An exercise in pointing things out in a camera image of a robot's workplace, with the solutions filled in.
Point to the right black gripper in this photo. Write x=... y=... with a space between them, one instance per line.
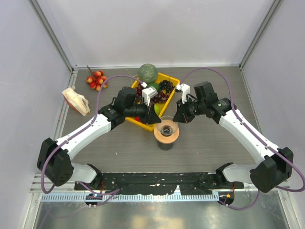
x=182 y=115

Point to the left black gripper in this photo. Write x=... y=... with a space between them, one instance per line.
x=150 y=117

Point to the clear glass ribbed dripper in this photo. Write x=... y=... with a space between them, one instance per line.
x=167 y=127

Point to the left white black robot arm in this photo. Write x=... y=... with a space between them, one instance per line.
x=55 y=158

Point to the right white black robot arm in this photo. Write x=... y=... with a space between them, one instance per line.
x=269 y=170

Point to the light green apple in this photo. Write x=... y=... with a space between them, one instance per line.
x=157 y=109

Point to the yellow plastic tray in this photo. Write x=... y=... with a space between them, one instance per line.
x=162 y=106

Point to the red grape bunch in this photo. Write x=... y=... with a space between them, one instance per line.
x=160 y=98

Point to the dark green lime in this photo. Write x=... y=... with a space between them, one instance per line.
x=154 y=85

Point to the black grape bunch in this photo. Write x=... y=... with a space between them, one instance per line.
x=166 y=86

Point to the green melon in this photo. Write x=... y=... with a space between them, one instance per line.
x=148 y=73

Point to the red yellow cherry bunch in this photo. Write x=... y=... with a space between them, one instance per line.
x=96 y=80

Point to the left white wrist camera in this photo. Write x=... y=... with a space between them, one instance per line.
x=148 y=93

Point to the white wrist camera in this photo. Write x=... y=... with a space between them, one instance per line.
x=148 y=93
x=184 y=90

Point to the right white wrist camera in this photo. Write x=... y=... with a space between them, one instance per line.
x=184 y=90

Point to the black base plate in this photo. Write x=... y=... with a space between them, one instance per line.
x=161 y=183

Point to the white slotted cable duct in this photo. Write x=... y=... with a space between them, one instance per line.
x=89 y=197

